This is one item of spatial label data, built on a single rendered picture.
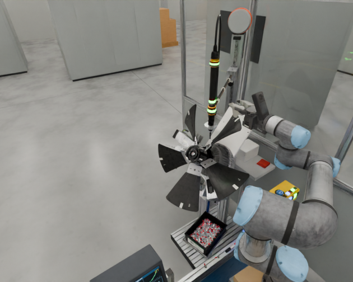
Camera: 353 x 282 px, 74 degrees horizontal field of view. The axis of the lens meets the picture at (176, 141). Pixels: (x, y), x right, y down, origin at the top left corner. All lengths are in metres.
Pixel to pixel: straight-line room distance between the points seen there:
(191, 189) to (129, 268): 0.70
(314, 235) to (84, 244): 2.31
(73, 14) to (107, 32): 0.83
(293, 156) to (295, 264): 0.40
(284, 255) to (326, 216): 0.39
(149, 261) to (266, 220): 0.53
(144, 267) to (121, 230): 1.69
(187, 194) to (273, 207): 0.94
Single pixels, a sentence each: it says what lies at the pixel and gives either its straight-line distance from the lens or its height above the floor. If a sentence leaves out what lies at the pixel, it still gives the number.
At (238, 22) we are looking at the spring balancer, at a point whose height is 1.88.
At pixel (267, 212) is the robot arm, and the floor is 1.65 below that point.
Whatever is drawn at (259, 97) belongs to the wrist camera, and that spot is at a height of 1.73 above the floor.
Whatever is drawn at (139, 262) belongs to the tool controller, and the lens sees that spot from 1.04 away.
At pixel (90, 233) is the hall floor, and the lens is 2.76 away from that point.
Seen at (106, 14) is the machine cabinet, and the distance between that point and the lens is 6.65.
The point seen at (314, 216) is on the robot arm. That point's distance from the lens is 0.69.
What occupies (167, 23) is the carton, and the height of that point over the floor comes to 0.77.
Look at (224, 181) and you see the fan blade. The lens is 1.38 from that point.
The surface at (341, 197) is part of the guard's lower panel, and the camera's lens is 1.95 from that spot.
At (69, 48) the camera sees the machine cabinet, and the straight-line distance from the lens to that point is 6.61.
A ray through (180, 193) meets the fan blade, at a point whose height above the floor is 1.00.
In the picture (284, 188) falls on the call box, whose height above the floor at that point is 1.07.
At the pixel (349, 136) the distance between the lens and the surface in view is 1.72.
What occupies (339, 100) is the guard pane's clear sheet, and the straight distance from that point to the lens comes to 1.70.
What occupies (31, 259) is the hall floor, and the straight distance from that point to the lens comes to 2.84.
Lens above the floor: 2.15
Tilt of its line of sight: 35 degrees down
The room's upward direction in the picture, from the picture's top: 2 degrees counter-clockwise
